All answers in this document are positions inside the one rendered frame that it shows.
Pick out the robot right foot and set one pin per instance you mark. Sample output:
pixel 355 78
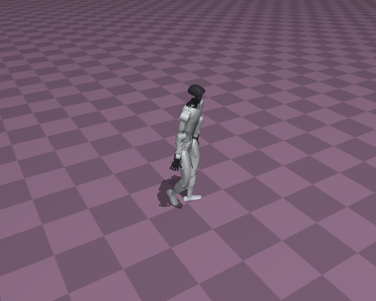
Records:
pixel 173 198

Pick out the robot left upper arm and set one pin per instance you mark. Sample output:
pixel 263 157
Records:
pixel 201 119

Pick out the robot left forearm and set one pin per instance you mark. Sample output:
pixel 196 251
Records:
pixel 197 131

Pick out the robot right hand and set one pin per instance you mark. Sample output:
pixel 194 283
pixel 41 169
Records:
pixel 176 164

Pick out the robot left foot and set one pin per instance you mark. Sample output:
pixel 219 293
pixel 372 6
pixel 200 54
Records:
pixel 194 197

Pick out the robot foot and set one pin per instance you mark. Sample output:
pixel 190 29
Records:
pixel 194 197
pixel 173 198

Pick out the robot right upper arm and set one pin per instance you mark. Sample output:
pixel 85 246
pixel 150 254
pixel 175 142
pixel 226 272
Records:
pixel 183 120

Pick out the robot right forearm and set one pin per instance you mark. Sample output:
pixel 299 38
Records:
pixel 179 146

